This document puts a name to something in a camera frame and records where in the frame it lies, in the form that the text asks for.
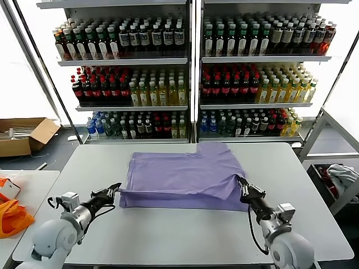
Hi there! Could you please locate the grey metal rack frame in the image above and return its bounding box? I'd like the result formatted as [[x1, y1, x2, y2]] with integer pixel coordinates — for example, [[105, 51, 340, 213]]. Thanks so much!
[[298, 106, 359, 216]]

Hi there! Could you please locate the brown cardboard box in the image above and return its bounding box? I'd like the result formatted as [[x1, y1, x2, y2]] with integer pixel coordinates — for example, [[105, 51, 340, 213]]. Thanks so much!
[[0, 117, 61, 158]]

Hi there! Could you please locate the dark frame pole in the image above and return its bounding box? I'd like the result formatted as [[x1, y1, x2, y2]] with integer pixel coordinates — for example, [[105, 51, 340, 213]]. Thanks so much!
[[12, 0, 84, 146], [301, 36, 359, 145]]

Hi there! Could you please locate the dark tea bottle green label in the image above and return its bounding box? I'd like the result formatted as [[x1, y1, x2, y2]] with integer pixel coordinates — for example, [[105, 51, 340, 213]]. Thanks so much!
[[63, 27, 76, 61], [238, 23, 250, 57], [215, 24, 226, 57], [249, 23, 261, 57], [85, 27, 98, 60], [204, 24, 215, 57], [96, 26, 109, 60], [226, 24, 238, 57], [108, 26, 121, 59], [74, 27, 87, 61], [260, 23, 271, 56]]

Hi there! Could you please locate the yellow juice bottle green label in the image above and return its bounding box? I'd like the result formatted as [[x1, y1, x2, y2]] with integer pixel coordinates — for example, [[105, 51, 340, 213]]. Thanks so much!
[[139, 81, 149, 106], [256, 78, 270, 104], [277, 78, 290, 104], [129, 82, 140, 106], [267, 78, 281, 104], [296, 78, 310, 104], [149, 81, 159, 106], [286, 78, 300, 104], [177, 80, 187, 106], [306, 79, 319, 104], [158, 80, 168, 106], [168, 80, 179, 106]]

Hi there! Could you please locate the white grey cloth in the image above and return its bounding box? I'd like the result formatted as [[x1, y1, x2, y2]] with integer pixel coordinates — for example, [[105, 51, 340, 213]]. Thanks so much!
[[326, 164, 359, 197]]

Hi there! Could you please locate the dark bottle blue-white label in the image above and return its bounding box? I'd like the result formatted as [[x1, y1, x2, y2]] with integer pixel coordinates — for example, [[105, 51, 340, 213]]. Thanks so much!
[[163, 24, 174, 55], [118, 25, 130, 57], [139, 24, 150, 55], [151, 24, 163, 55], [174, 24, 186, 54], [293, 22, 306, 54], [304, 22, 316, 54], [129, 25, 140, 56], [314, 22, 326, 54]]

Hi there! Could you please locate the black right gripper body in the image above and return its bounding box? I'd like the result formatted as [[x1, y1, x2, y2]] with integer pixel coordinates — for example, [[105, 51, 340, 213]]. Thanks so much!
[[241, 189, 270, 214]]

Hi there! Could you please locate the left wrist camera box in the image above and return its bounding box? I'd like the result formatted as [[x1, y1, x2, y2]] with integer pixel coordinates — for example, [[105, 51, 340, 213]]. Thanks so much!
[[60, 192, 81, 210]]

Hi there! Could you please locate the orange cloth bag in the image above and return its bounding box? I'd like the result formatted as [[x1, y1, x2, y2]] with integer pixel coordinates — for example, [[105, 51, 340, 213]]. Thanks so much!
[[0, 198, 36, 239]]

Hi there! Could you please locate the black storage crate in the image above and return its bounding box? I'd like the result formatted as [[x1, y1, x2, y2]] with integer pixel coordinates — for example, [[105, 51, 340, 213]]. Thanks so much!
[[307, 163, 359, 210]]

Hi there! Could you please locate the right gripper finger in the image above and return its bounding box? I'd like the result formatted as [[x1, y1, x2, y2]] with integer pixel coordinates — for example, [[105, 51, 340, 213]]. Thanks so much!
[[238, 175, 266, 194], [237, 177, 249, 200]]

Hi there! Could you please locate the orange-red drink bottle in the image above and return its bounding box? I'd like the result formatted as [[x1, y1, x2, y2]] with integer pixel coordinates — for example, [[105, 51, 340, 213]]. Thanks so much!
[[54, 29, 65, 61]]

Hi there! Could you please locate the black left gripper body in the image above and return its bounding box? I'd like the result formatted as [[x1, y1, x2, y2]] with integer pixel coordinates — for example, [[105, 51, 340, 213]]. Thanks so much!
[[90, 192, 112, 211]]

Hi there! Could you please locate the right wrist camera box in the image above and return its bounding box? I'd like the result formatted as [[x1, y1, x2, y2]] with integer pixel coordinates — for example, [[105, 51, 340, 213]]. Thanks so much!
[[276, 203, 297, 222]]

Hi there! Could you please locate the red drink bottle blue-white label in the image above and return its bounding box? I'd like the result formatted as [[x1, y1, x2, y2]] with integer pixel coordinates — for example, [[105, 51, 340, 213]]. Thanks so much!
[[324, 24, 337, 55]]

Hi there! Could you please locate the cola bottle red cap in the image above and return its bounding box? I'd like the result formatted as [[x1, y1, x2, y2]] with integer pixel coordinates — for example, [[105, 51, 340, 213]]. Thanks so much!
[[221, 75, 232, 102], [81, 77, 92, 104], [119, 76, 131, 104], [231, 75, 241, 102], [211, 75, 222, 102], [100, 77, 111, 104], [249, 73, 261, 102], [90, 77, 102, 104], [71, 75, 83, 104], [240, 74, 251, 102], [201, 75, 212, 102], [109, 77, 121, 104]]

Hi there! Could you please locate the grey metal shelf unit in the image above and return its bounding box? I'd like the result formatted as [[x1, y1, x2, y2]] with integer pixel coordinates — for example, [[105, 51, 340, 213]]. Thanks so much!
[[36, 0, 194, 145], [196, 0, 353, 143]]

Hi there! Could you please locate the small cola bottle red label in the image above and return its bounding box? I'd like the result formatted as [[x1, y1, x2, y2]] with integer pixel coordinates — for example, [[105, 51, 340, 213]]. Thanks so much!
[[268, 114, 277, 136], [163, 117, 172, 139], [275, 114, 285, 136], [154, 117, 164, 139]]

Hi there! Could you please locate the red cloth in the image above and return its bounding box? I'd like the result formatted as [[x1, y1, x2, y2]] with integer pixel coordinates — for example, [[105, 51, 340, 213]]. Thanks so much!
[[318, 166, 339, 198]]

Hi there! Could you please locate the white packing material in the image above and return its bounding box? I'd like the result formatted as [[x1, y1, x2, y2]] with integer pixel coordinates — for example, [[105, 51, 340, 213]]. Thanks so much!
[[0, 126, 37, 140]]

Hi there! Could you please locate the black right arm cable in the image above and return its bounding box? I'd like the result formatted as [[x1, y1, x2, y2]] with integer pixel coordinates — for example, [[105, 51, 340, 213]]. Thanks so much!
[[246, 208, 270, 256]]

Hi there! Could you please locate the purple t-shirt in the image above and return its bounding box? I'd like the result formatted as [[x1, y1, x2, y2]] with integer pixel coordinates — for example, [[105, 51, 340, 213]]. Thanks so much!
[[119, 141, 250, 212]]

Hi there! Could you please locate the dark bottle beige label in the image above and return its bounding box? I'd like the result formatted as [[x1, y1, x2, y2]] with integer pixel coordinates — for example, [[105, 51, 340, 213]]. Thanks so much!
[[282, 22, 294, 54], [271, 22, 284, 54]]

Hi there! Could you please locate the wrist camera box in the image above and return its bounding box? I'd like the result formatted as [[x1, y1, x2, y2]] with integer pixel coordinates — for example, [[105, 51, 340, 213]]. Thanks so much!
[[60, 192, 81, 210], [276, 203, 297, 222]]

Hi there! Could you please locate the orange white small box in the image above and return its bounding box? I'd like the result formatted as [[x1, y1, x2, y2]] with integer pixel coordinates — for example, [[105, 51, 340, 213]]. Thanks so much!
[[0, 175, 22, 200]]

